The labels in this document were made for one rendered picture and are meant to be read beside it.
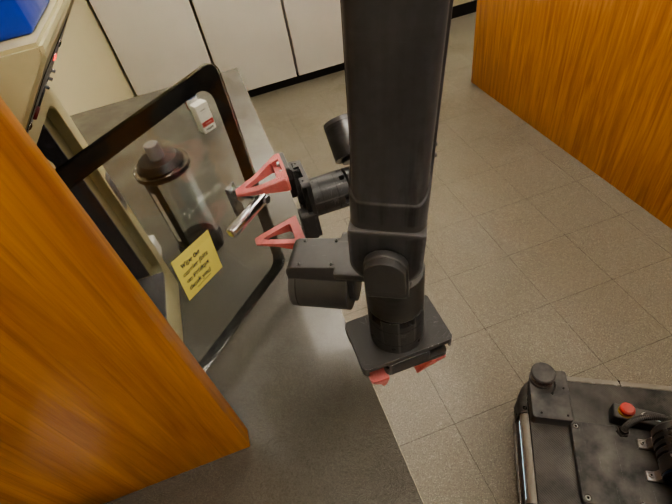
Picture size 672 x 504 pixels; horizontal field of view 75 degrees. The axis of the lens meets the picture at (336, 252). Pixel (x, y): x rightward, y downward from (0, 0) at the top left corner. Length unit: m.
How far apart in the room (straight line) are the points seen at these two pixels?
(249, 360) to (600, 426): 1.07
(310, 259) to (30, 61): 0.26
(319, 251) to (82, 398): 0.31
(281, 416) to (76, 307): 0.40
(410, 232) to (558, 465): 1.22
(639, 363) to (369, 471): 1.47
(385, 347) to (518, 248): 1.82
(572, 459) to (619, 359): 0.61
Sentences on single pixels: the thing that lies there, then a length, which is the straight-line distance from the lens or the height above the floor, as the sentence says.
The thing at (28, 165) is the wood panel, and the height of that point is 1.46.
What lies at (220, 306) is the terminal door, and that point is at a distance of 0.74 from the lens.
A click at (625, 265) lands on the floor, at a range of 2.30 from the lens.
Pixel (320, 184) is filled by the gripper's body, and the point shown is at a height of 1.22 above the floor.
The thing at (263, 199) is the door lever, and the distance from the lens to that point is 0.67.
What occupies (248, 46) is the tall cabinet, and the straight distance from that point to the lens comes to 3.71.
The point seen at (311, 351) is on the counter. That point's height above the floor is 0.94.
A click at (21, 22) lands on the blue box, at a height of 1.52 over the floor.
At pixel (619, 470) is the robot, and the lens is 1.50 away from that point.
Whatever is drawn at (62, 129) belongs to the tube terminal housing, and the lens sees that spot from 0.80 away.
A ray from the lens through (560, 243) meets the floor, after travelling 2.32.
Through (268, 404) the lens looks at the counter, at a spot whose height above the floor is 0.94.
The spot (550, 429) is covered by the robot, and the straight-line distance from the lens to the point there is 1.52.
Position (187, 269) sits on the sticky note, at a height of 1.17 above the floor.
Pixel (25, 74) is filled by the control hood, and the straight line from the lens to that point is 0.43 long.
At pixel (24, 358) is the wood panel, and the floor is 1.28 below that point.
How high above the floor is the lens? 1.60
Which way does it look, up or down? 46 degrees down
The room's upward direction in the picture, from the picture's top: 12 degrees counter-clockwise
